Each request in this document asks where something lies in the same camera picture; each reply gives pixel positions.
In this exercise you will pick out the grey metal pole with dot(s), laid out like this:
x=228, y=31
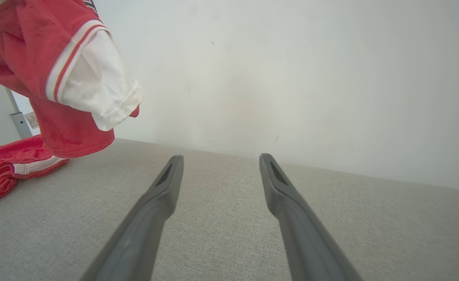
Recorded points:
x=20, y=124

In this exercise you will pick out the red garment with white stripes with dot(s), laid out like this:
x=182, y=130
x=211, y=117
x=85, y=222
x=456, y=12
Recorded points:
x=2, y=160

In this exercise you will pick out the red numbered jersey white sleeves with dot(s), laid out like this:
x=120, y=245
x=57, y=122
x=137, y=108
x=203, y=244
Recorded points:
x=38, y=43

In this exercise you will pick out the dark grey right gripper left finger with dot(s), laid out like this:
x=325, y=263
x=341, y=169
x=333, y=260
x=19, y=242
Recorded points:
x=151, y=218

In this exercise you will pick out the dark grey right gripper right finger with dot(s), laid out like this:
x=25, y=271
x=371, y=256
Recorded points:
x=295, y=226

